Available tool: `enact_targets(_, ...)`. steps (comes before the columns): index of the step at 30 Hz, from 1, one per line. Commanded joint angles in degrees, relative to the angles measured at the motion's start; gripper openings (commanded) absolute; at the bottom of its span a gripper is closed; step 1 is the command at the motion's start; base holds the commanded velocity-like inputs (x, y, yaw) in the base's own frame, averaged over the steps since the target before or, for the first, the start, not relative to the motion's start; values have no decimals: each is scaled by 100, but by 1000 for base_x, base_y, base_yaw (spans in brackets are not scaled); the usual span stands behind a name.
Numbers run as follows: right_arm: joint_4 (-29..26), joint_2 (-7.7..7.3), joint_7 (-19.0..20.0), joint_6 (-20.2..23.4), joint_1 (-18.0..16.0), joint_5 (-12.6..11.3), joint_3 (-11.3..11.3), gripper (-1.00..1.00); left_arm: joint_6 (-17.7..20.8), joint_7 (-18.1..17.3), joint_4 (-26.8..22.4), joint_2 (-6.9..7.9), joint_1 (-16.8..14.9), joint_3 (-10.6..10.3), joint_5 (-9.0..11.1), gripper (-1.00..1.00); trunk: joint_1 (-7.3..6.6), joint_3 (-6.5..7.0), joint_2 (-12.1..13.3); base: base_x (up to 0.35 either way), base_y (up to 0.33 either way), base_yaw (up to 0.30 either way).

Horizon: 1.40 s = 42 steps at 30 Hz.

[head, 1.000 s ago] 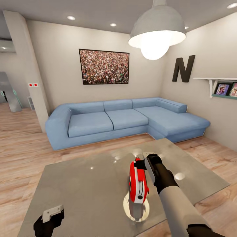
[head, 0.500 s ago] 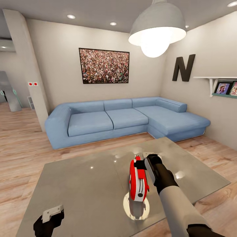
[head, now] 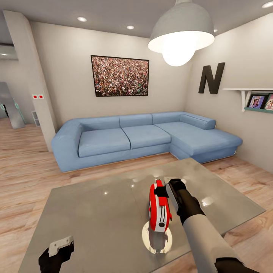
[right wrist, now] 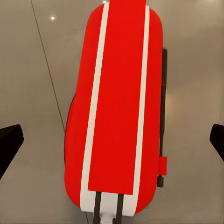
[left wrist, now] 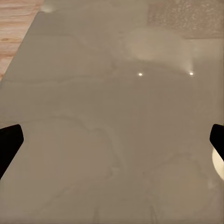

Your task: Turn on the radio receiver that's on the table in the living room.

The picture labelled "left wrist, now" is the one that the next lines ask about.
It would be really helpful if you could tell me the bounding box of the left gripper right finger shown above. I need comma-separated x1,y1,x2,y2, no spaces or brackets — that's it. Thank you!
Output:
210,124,224,161

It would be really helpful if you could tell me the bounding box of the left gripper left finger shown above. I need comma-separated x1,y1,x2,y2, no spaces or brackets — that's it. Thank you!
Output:
0,124,24,179

